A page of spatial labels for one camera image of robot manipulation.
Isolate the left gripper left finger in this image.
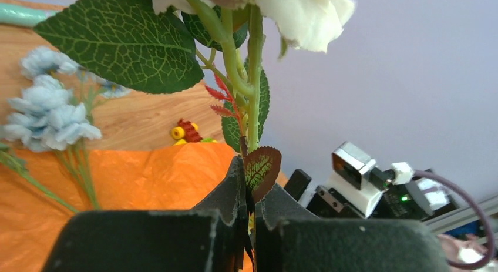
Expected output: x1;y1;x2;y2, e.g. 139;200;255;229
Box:
42;156;248;271

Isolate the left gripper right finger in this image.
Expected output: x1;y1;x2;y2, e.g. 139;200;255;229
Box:
255;184;450;272

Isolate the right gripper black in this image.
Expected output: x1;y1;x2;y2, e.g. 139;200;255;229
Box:
283;168;460;221

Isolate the orange yellow wrapping paper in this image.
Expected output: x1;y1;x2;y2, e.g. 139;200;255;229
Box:
0;142;290;272

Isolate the blue grey flower stem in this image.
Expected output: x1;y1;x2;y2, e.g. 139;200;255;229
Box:
1;46;131;209

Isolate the white rose stem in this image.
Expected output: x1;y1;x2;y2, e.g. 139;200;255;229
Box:
34;0;356;202

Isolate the flower bouquet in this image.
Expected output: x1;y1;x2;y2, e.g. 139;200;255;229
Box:
1;142;79;213

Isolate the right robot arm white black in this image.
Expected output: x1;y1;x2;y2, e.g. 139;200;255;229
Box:
284;169;457;221

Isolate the pile of coloured toy blocks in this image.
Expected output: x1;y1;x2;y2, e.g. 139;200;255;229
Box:
170;119;217;145

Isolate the teal handheld tool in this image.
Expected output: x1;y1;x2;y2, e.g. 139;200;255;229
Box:
1;2;58;28

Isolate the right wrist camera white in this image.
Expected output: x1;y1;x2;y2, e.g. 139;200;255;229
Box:
324;141;415;218

